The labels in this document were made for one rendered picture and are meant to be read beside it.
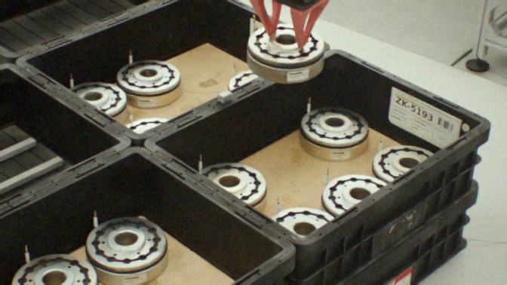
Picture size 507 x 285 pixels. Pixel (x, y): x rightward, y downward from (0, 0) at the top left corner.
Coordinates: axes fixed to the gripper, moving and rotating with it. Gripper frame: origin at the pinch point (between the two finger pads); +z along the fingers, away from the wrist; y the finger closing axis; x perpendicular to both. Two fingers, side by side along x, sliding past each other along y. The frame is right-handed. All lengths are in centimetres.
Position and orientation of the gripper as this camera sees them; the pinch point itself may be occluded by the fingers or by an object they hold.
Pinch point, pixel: (287, 35)
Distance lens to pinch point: 135.1
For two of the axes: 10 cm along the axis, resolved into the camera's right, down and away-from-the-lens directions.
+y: 7.9, 3.7, -4.9
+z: -0.1, 8.1, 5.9
